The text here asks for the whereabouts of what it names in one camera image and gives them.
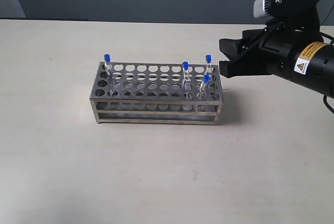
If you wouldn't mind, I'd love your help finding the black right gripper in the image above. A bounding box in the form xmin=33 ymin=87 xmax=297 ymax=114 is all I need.
xmin=219 ymin=0 xmax=323 ymax=80

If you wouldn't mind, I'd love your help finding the blue capped tube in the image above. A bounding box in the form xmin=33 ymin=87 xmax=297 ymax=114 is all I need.
xmin=183 ymin=62 xmax=192 ymax=99
xmin=197 ymin=74 xmax=211 ymax=100
xmin=205 ymin=54 xmax=212 ymax=76

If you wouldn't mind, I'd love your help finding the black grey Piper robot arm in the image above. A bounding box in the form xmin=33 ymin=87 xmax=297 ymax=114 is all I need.
xmin=219 ymin=0 xmax=333 ymax=98

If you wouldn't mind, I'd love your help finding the stainless steel test tube rack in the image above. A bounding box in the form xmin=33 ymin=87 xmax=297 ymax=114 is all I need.
xmin=89 ymin=62 xmax=223 ymax=125

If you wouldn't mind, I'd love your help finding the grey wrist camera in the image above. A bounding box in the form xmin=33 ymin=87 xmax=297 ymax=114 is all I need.
xmin=253 ymin=0 xmax=308 ymax=20

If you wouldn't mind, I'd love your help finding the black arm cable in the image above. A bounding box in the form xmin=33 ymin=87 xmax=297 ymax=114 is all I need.
xmin=319 ymin=32 xmax=334 ymax=115

